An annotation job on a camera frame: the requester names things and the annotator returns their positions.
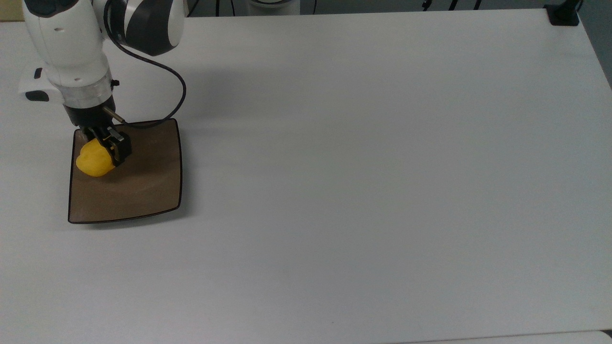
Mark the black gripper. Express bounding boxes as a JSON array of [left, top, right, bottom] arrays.
[[64, 96, 132, 167]]

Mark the yellow potato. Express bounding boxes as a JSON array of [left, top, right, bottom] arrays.
[[76, 139, 116, 178]]

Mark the brown square ceramic plate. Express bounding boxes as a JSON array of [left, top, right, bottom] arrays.
[[68, 118, 183, 225]]

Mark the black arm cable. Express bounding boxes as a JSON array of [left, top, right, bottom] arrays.
[[103, 0, 187, 129]]

